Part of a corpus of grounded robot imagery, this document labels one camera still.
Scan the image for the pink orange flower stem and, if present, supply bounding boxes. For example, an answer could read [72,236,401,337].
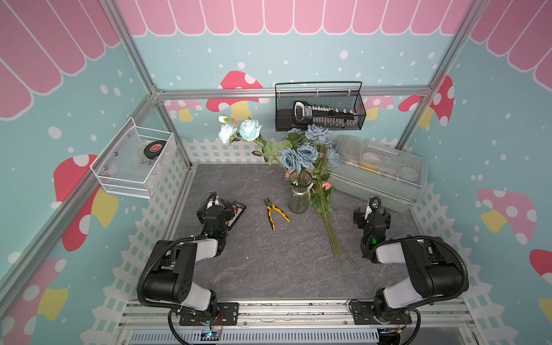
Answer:
[316,198,361,273]
[319,201,346,284]

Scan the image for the pink rose stem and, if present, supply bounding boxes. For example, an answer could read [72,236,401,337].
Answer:
[316,186,340,259]

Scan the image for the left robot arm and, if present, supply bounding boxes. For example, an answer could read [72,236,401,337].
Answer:
[137,192,245,322]

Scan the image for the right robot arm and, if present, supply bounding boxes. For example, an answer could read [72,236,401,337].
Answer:
[352,196,469,324]

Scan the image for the glass flower vase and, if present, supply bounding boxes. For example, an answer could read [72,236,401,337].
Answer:
[288,169,313,214]

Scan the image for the yellow black pliers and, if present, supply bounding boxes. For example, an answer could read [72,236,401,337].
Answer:
[262,197,292,231]

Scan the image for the green clear-lid storage box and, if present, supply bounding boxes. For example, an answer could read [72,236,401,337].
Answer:
[329,135,428,214]

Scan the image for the light blue flower stem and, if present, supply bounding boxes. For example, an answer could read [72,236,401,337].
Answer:
[217,115,275,164]

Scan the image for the black red tape measure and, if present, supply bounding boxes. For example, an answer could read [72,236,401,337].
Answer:
[143,140,168,160]

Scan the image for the dusty blue flower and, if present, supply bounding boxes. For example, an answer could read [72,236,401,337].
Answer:
[275,124,340,173]

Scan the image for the white wire wall basket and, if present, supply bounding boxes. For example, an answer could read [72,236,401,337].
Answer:
[90,118,176,199]

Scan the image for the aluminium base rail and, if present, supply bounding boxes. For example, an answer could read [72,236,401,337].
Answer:
[111,298,480,345]

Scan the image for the black mesh wall basket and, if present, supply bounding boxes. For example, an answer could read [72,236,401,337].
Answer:
[275,81,367,132]

